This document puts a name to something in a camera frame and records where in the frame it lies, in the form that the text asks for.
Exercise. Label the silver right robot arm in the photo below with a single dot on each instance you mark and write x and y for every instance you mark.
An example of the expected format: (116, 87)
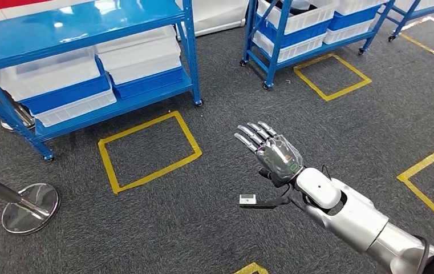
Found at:
(352, 219)

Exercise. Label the large blue steel shelf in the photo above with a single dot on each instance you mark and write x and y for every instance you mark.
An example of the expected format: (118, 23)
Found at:
(69, 30)

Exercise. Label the blue plastic bin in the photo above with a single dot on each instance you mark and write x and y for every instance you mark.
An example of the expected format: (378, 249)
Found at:
(65, 96)
(148, 83)

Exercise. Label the blue wheeled rack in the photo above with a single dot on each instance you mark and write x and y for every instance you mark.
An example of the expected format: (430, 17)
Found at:
(277, 45)
(405, 19)

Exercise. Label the chrome stanchion base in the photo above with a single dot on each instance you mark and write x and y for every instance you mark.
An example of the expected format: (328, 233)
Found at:
(24, 119)

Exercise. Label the chrome stanchion with pole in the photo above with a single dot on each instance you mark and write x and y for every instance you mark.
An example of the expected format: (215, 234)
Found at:
(31, 211)

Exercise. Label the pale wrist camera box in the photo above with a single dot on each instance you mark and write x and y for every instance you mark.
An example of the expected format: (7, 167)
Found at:
(247, 199)

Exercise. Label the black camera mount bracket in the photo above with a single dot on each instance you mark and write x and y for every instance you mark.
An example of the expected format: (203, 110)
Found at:
(273, 204)

